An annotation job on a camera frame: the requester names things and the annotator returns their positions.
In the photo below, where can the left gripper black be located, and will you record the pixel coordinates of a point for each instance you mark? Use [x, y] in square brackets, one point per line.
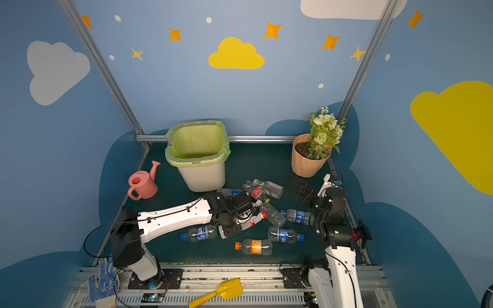
[250, 204]

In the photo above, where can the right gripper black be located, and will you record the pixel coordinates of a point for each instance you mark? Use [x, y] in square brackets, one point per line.
[308, 194]

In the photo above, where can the clear bottle white cap green label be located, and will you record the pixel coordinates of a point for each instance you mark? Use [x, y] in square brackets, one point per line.
[272, 189]

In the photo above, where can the white bottle red cap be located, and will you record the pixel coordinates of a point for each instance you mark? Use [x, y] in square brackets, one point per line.
[253, 221]

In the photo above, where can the clear bottle blue label white cap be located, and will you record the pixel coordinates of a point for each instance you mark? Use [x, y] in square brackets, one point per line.
[228, 192]

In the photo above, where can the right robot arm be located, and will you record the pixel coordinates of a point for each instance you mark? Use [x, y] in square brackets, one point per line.
[334, 278]

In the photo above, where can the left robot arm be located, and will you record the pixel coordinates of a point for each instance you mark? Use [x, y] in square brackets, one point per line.
[132, 230]

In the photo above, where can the white plastic waste bin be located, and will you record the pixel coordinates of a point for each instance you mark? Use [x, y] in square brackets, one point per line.
[203, 179]

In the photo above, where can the green bin liner bag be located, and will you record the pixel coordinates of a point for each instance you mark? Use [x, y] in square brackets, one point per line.
[197, 144]

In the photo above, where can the terracotta ribbed flower pot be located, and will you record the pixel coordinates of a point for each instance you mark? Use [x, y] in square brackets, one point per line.
[302, 166]

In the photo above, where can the pepsi bottle blue cap left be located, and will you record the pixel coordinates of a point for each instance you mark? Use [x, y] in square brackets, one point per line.
[200, 233]

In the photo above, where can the pepsi bottle blue cap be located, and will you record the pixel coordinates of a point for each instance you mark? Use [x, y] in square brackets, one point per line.
[200, 233]
[282, 235]

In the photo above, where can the clear bottle orange label lower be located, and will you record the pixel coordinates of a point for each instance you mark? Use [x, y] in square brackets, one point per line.
[255, 247]

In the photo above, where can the clear bottle white cap ribbed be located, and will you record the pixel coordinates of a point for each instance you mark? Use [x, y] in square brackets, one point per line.
[274, 216]

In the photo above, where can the clear bottle red label yellow cap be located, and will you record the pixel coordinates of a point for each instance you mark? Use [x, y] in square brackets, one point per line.
[257, 192]

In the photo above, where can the pepsi bottle blue cap right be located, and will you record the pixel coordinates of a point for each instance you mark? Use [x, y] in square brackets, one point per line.
[282, 235]

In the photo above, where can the yellow toy shovel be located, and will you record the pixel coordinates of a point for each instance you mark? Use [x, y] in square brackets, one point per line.
[227, 290]

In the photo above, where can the white artificial flower plant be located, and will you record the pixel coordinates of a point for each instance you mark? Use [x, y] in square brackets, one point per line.
[325, 135]

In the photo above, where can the red emergency stop button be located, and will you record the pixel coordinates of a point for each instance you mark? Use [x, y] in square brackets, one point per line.
[362, 233]

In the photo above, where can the pink watering can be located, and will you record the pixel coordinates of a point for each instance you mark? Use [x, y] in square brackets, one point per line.
[142, 183]

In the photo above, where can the left controller board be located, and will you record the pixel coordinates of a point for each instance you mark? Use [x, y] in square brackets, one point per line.
[153, 298]

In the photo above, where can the controller board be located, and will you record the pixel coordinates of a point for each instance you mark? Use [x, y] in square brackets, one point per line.
[310, 300]
[153, 298]

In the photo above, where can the right controller board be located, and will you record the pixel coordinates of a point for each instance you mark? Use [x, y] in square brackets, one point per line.
[310, 300]

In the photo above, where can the blue dotted work glove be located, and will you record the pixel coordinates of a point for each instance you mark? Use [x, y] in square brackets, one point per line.
[104, 288]

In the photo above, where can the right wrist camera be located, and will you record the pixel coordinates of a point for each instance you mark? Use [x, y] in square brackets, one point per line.
[333, 179]

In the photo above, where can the front aluminium rail bed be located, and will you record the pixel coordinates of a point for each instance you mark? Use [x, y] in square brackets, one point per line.
[262, 287]

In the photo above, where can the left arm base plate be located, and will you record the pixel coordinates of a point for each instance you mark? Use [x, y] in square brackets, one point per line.
[166, 279]

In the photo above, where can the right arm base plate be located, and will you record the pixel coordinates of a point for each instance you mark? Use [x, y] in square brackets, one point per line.
[295, 278]

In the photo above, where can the aluminium back frame rail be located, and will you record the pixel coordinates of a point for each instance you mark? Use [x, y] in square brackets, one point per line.
[232, 139]

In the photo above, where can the right aluminium frame post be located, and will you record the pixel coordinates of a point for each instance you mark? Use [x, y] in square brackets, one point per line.
[365, 63]

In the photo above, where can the aluminium frame post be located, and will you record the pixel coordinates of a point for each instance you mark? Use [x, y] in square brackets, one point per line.
[365, 63]
[71, 12]

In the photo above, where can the left aluminium frame post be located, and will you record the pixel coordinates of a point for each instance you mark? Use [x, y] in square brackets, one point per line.
[71, 12]

